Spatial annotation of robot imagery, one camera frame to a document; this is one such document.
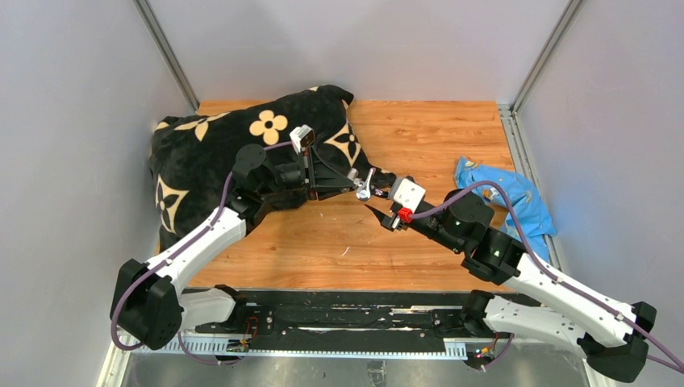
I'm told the aluminium frame post left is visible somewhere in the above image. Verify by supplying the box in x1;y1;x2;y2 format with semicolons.
132;0;200;111

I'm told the black floral pillow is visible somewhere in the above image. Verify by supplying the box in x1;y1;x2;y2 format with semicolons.
149;85;396;250

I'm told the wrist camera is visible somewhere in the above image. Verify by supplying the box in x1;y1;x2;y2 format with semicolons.
389;177;426;213
289;124;315;154

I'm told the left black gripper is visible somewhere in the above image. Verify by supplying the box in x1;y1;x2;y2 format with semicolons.
257;147;352;202

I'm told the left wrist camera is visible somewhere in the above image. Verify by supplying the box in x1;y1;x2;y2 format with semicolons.
289;124;315;154

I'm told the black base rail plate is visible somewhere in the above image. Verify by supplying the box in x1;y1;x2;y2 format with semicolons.
115;288;594;360

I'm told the grey threaded tee fitting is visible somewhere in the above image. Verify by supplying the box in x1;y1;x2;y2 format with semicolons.
347;168;358;181

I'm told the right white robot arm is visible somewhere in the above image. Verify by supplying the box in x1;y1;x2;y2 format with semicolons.
357;179;657;383

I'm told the blue printed cloth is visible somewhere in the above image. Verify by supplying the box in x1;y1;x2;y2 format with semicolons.
454;156;557;263

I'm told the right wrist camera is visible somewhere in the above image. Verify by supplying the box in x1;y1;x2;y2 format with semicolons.
389;177;426;213

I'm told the chrome faucet tap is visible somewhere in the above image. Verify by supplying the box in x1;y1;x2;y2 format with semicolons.
355;167;389;202

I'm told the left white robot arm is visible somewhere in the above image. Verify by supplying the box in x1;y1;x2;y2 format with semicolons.
110;142;369;351

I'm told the aluminium frame post right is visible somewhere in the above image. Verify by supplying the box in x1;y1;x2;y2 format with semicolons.
510;0;585;115

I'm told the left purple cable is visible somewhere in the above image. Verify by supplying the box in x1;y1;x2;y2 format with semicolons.
110;140;295;366

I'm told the aluminium frame post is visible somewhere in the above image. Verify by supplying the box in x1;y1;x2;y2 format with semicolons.
510;0;585;115
132;0;200;111

